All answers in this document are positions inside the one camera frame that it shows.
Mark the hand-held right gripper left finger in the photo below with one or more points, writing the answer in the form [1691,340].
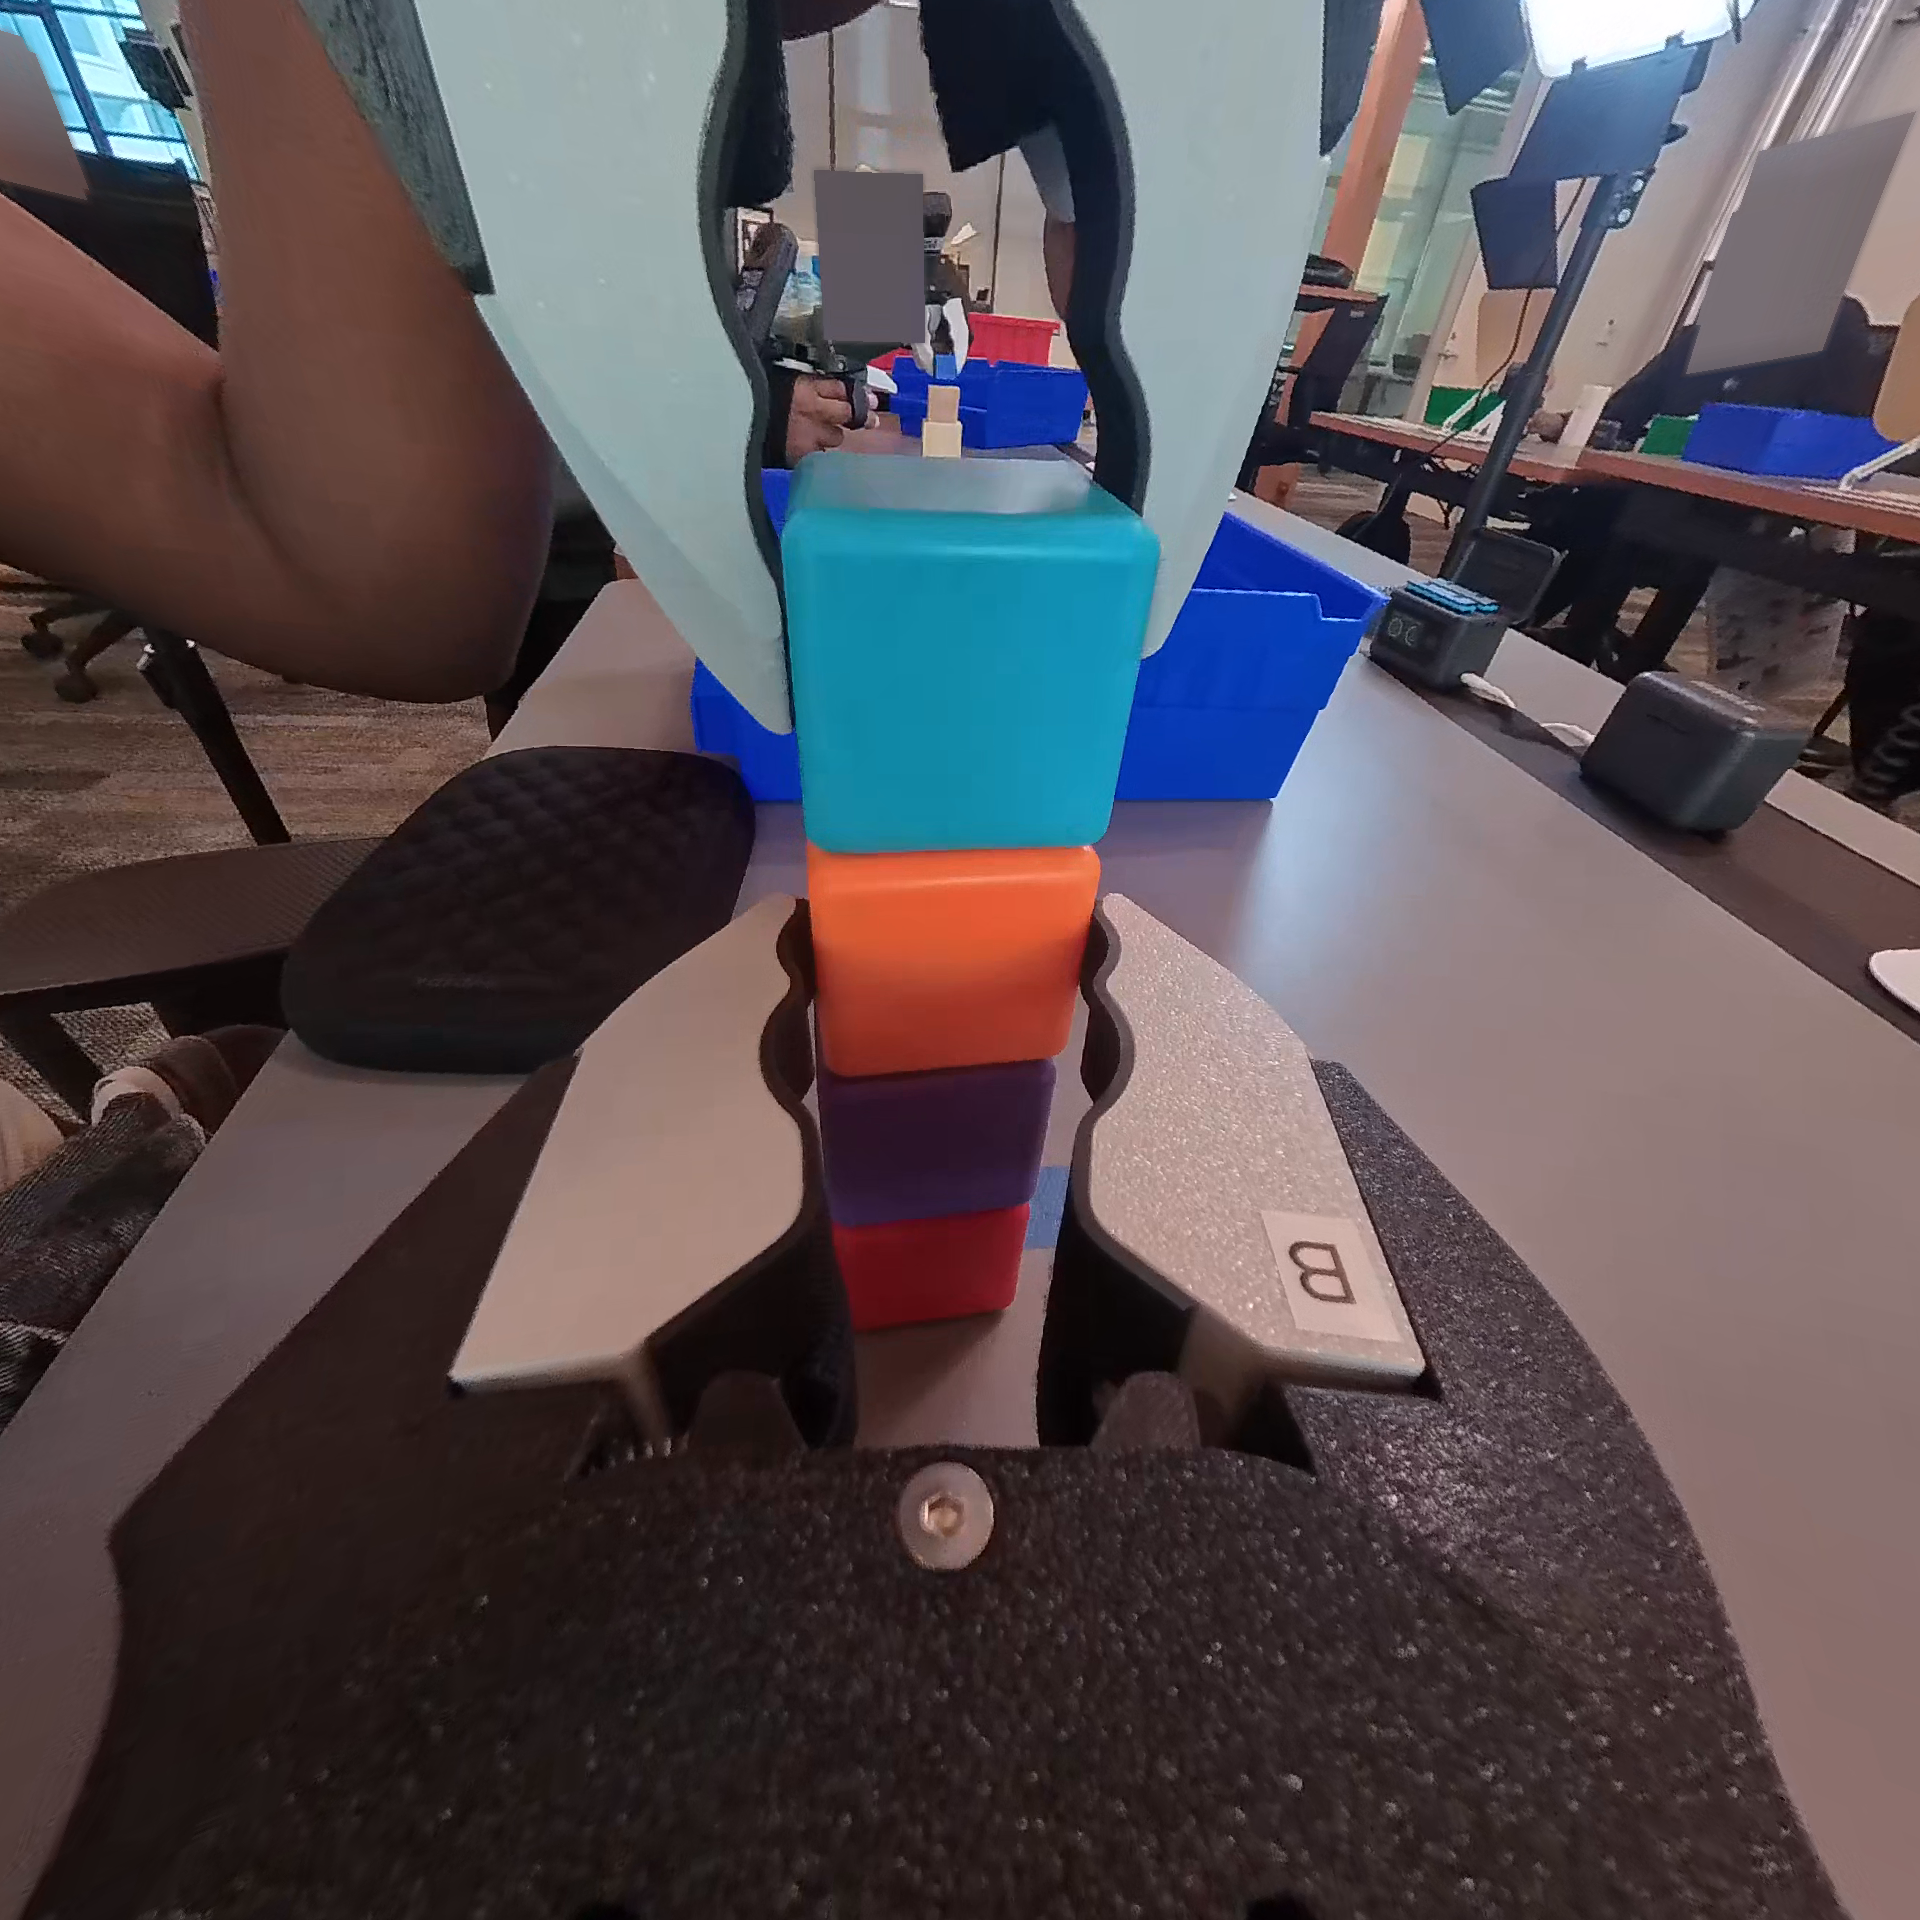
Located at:
[629,1202]

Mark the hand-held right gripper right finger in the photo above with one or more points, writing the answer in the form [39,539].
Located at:
[1216,1156]

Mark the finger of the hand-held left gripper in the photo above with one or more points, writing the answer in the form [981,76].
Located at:
[1216,211]
[600,242]

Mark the purple foam cube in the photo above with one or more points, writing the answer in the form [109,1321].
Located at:
[937,1142]

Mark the red foam cube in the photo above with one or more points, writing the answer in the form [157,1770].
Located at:
[930,1267]

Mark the orange foam cube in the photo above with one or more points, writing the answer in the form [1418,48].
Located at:
[954,955]

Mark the blue plastic bin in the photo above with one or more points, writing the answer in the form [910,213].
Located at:
[1261,677]
[1021,407]
[1784,442]

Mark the teal foam cube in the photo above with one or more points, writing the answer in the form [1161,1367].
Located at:
[966,668]

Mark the person's left forearm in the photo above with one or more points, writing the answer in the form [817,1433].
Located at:
[270,451]

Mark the blue tape strip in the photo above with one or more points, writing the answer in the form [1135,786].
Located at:
[1048,1211]

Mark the black textured armrest pad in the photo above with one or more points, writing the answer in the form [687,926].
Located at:
[511,900]

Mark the black power unit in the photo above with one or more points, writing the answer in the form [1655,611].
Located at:
[1440,637]
[1696,750]

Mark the black office chair frame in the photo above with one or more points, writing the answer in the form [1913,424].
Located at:
[150,917]

